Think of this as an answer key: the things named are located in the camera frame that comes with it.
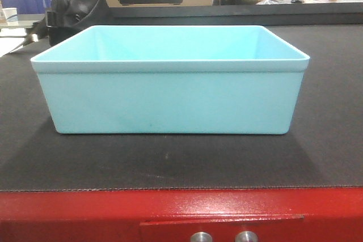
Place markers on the light blue plastic bin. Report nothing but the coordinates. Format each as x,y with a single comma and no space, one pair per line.
172,79

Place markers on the black bag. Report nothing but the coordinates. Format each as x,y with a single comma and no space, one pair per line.
66,18

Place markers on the red conveyor frame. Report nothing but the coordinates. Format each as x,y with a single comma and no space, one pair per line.
320,214

